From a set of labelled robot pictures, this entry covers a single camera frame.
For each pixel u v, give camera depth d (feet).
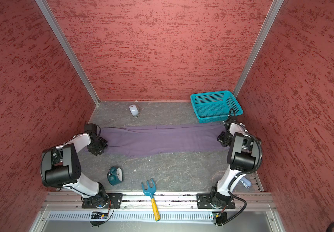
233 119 2.60
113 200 2.43
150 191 2.48
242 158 1.67
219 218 2.30
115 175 2.49
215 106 3.87
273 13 2.41
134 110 3.49
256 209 2.39
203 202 2.42
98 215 2.38
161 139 3.21
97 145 2.59
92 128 2.53
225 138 2.64
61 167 1.49
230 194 2.00
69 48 2.87
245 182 2.47
